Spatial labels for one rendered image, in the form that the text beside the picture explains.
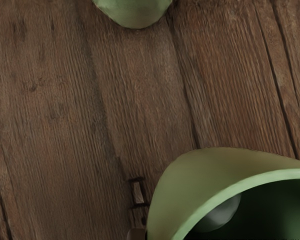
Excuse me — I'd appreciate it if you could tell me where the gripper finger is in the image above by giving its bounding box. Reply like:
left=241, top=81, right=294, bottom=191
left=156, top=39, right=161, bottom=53
left=126, top=227, right=147, bottom=240

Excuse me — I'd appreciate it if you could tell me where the green bowl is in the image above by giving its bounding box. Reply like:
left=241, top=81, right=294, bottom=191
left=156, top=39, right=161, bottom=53
left=145, top=146, right=300, bottom=240
left=91, top=0, right=174, bottom=30

